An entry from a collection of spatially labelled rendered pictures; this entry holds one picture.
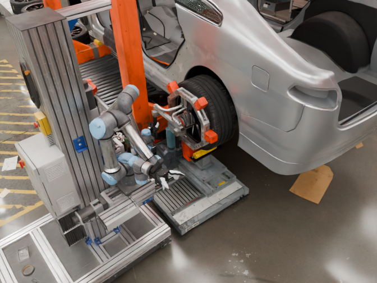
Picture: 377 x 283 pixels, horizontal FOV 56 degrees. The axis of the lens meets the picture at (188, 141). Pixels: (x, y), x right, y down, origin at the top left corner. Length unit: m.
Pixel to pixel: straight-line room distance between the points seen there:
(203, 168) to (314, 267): 1.33
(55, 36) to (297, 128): 1.59
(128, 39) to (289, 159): 1.55
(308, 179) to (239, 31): 1.91
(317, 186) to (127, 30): 2.39
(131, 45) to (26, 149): 1.16
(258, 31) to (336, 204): 1.96
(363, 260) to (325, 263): 0.32
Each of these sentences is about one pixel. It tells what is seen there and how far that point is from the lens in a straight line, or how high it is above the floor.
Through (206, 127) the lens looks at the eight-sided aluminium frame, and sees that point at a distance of 2.97.
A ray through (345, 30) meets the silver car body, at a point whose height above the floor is 1.29.
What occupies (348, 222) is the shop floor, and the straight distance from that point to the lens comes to 3.67.
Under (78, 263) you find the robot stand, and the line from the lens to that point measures 3.08.
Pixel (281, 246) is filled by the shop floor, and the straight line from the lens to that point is 3.33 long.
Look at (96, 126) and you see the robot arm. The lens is 2.18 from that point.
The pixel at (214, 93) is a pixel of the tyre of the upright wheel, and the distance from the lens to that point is 2.96.
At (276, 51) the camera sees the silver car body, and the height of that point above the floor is 1.67.
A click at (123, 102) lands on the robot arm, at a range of 2.60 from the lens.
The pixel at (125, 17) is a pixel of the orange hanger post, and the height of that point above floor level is 1.73.
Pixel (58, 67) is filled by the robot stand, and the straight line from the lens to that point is 2.15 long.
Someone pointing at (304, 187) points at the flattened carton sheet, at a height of 0.01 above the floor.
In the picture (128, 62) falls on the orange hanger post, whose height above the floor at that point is 1.36.
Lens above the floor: 2.70
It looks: 40 degrees down
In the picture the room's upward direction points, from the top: 2 degrees counter-clockwise
